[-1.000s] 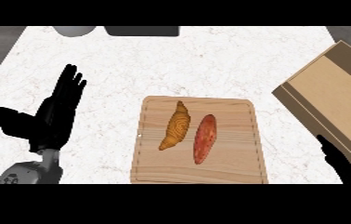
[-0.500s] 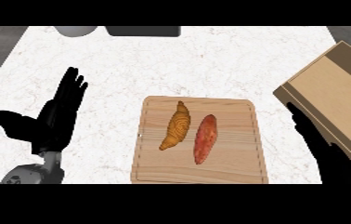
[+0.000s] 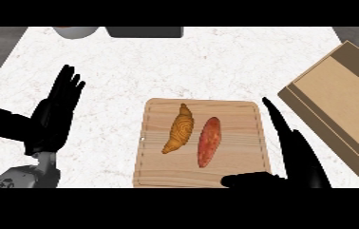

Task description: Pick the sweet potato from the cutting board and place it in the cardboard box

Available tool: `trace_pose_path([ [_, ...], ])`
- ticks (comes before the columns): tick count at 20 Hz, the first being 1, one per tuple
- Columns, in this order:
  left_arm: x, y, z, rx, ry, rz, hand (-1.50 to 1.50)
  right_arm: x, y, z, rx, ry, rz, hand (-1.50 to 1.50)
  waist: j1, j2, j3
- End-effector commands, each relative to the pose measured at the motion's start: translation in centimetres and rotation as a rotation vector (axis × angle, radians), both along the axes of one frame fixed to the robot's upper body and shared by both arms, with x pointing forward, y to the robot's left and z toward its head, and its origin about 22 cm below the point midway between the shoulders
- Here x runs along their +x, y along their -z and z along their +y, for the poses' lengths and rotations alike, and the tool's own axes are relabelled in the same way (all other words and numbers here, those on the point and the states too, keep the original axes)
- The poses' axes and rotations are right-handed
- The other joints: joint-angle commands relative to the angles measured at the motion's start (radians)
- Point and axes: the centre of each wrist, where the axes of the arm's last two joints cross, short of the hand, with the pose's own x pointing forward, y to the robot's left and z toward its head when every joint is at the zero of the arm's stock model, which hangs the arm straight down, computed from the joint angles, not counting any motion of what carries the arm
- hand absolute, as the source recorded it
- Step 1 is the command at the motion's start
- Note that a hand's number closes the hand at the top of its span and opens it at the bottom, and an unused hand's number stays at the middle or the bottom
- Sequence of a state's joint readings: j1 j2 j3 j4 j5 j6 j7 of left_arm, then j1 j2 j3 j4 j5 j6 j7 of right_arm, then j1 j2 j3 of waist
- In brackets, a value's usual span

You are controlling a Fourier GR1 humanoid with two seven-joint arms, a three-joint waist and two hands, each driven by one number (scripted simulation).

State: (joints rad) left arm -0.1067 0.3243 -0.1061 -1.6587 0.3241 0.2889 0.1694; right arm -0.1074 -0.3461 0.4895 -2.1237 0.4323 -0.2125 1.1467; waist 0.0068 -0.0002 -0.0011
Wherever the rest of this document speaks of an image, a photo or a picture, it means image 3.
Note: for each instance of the grey bowl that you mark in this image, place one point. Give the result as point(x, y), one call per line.
point(75, 32)

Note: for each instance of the golden brown croissant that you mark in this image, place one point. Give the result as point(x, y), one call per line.
point(180, 129)

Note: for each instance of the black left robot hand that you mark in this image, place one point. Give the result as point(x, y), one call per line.
point(54, 118)

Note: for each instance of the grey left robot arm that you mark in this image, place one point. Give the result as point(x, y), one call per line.
point(33, 174)

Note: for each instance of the dark grey rectangular appliance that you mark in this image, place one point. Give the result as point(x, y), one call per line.
point(144, 32)

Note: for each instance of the wooden cutting board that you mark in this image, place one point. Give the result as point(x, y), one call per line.
point(202, 144)

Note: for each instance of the brown cardboard box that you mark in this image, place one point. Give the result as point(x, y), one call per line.
point(327, 103)

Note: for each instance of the red orange sweet potato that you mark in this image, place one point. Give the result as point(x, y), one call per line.
point(209, 142)

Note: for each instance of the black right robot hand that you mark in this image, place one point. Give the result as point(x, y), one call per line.
point(304, 163)

